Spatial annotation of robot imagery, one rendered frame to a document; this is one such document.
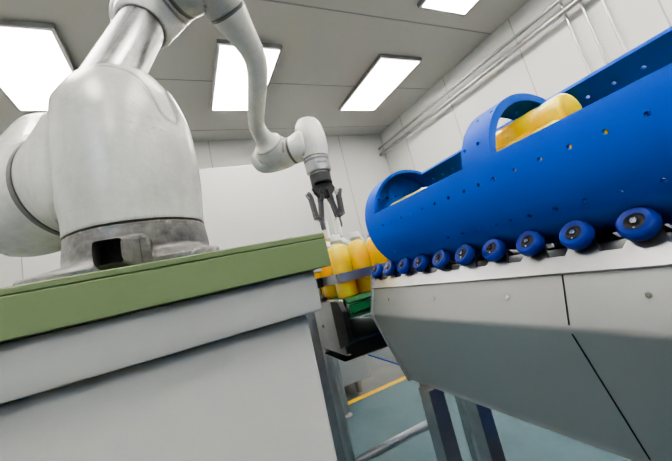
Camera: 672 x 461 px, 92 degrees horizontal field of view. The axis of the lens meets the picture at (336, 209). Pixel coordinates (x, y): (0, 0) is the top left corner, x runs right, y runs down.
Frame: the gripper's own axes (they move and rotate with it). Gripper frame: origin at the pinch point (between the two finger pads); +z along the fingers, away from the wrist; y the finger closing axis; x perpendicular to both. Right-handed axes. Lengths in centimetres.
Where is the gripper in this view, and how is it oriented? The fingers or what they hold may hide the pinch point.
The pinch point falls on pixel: (332, 229)
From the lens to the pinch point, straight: 112.2
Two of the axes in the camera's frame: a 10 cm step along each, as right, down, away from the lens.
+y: 9.0, -1.4, 4.2
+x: -3.7, 2.6, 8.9
